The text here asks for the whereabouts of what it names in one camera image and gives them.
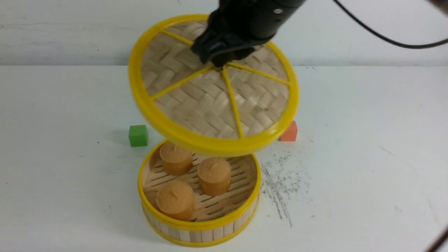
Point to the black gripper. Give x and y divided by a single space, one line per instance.
234 30

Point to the yellow woven bamboo steamer lid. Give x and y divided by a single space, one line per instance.
235 110

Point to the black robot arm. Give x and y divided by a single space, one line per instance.
290 4

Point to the yellow bamboo steamer basket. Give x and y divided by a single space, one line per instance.
215 219

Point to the orange foam cube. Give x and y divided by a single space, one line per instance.
290 135

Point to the brown toy bun rear left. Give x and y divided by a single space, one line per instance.
176 160

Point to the brown toy bun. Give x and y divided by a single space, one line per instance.
176 160
214 176
176 200

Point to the green foam cube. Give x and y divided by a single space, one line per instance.
138 135

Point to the brown toy bun right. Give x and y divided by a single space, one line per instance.
214 176

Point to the brown toy bun front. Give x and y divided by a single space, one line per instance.
176 200

